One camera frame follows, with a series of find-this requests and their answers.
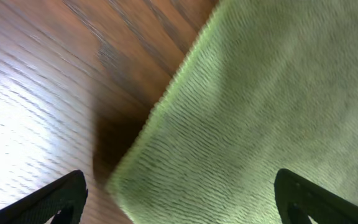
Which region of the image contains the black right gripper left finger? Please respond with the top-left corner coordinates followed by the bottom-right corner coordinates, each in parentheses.
top-left (0, 170), bottom-right (88, 224)

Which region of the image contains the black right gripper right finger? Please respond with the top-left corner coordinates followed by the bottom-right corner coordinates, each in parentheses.
top-left (274, 169), bottom-right (358, 224)

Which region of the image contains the light green cloth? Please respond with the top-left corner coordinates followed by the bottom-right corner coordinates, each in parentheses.
top-left (106, 0), bottom-right (358, 223)

